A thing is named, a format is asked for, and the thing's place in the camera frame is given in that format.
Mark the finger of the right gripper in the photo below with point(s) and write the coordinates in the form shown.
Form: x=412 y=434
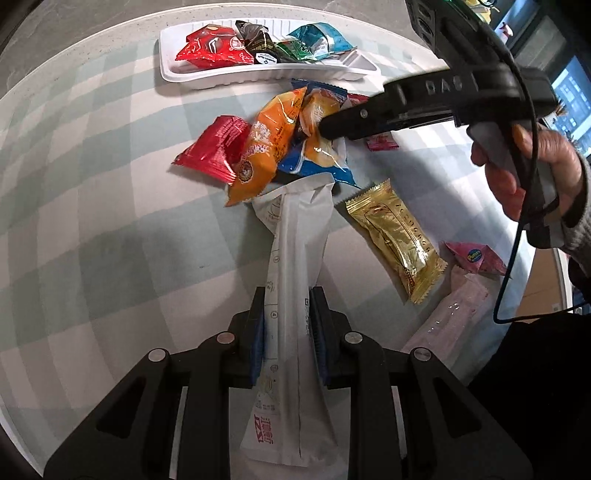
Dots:
x=362 y=121

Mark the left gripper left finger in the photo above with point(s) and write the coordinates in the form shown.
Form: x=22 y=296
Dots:
x=247 y=352

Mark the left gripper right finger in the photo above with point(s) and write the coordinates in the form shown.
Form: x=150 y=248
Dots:
x=328 y=331

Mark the red white fruit packet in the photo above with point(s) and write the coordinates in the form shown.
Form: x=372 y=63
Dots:
x=375 y=143

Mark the blue chip snack packet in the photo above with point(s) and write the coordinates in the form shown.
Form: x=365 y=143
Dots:
x=309 y=152

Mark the white long snack packet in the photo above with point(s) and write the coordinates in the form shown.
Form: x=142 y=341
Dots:
x=290 y=424

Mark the gold snack bar packet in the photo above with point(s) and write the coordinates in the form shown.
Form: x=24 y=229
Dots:
x=400 y=238

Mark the light blue snack packet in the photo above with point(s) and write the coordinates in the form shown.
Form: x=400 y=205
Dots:
x=323 y=40

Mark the pale pink snack packet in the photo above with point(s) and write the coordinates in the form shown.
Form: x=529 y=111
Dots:
x=446 y=330

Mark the green snack packet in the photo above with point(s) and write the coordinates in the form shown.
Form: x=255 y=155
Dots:
x=293 y=50

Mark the orange snack packet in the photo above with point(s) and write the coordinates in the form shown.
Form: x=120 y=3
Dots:
x=266 y=145

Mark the black snack packet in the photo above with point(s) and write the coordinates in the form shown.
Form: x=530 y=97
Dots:
x=259 y=43

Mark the pink snack bar packet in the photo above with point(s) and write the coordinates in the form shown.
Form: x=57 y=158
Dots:
x=477 y=258

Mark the small red snack packet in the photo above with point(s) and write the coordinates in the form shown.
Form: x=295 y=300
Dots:
x=218 y=149

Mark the large red snack packet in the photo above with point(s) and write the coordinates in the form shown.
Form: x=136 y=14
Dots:
x=214 y=46

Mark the grey sleeve forearm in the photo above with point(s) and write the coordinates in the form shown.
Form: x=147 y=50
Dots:
x=579 y=226

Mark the person's right hand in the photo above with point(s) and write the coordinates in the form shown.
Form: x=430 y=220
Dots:
x=559 y=160

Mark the white plastic tray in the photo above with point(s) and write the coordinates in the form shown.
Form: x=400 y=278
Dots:
x=352 y=66

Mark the green white checkered tablecloth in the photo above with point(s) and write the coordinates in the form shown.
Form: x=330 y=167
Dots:
x=108 y=252

